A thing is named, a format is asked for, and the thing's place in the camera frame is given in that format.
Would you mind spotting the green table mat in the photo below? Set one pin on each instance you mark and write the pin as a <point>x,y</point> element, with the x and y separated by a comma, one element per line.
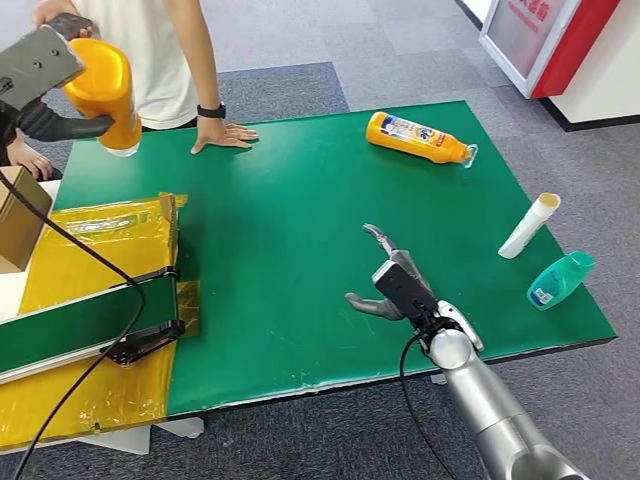
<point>300,232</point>

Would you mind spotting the white-framed grey sign board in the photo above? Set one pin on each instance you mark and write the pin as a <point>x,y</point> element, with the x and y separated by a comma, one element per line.
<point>520,40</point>

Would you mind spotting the person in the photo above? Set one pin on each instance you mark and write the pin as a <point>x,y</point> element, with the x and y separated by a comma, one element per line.
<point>25,159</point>
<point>150,60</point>

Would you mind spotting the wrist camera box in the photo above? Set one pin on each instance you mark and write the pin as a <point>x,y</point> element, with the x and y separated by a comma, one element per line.
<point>404,291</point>
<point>35,66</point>

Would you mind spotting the orange bottle with blue label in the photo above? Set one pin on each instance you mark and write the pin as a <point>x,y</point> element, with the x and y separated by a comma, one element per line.
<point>415,140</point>

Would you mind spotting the black wristband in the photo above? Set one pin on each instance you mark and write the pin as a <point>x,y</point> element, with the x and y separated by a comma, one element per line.
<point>211,110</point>

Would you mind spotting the plain orange detergent bottle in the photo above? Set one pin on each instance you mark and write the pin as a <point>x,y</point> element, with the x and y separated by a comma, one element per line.
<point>105,86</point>

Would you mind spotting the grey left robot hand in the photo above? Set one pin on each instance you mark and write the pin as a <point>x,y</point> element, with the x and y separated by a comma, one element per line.
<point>65,128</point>

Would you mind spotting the white tube bottle yellow cap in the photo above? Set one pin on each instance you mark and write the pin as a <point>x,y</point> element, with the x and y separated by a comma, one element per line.
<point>525,228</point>

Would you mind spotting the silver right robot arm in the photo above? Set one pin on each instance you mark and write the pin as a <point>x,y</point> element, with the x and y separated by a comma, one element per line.
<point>480,404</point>

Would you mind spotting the person's hand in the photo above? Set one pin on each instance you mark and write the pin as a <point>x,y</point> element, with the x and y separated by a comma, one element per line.
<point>30,161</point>

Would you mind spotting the brown cardboard box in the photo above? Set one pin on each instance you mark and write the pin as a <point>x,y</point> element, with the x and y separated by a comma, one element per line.
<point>17,218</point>

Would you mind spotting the person's left hand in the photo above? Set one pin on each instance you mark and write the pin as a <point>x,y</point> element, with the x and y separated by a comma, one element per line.
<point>220,134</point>

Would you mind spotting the teal plastic bottle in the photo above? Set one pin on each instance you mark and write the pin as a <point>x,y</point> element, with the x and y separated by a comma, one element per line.
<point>560,281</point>

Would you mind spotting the person's right hand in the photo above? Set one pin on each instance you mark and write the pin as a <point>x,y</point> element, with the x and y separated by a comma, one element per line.
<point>52,8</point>

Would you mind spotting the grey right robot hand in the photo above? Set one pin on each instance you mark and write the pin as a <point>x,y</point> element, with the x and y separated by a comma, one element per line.
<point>370,306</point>

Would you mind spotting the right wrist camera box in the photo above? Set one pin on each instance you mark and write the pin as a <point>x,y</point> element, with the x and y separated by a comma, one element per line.
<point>404,291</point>

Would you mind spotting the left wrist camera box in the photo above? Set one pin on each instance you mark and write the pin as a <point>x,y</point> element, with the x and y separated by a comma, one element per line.
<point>35,66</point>

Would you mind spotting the green conveyor belt black frame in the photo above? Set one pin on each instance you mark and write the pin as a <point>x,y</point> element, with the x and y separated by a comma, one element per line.
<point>75,324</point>

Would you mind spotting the red and white counter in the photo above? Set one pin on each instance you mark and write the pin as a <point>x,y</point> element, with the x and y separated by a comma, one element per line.
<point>600,79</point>

